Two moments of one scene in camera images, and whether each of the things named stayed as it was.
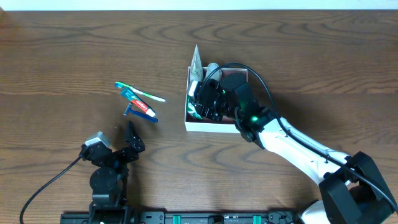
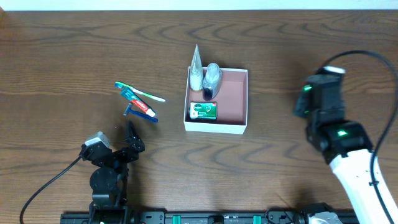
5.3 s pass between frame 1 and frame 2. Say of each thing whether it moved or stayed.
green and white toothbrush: stayed
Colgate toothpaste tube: stayed
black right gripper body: moved
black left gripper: stayed
